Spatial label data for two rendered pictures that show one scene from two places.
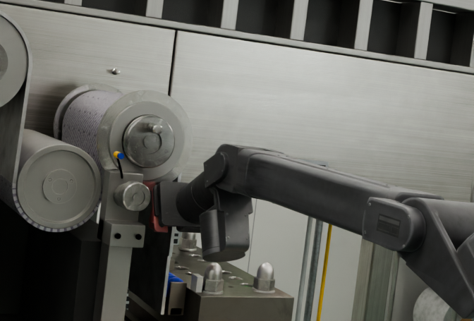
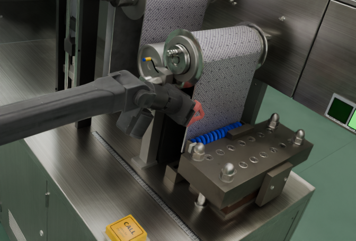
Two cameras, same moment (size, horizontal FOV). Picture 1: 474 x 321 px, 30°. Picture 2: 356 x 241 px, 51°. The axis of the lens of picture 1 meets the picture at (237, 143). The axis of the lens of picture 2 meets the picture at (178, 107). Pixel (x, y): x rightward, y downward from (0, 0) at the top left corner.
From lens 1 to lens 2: 124 cm
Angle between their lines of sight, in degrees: 71
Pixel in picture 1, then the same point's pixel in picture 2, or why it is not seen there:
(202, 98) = (334, 52)
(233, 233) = (121, 121)
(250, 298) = (202, 173)
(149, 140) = (175, 58)
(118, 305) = (148, 132)
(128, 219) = not seen: hidden behind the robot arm
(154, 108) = (184, 41)
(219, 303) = (188, 163)
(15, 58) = not seen: outside the picture
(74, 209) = not seen: hidden behind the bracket
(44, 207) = (145, 72)
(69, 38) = not seen: outside the picture
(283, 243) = not seen: outside the picture
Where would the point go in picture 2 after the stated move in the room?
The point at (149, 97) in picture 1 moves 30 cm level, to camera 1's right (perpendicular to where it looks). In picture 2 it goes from (185, 34) to (230, 97)
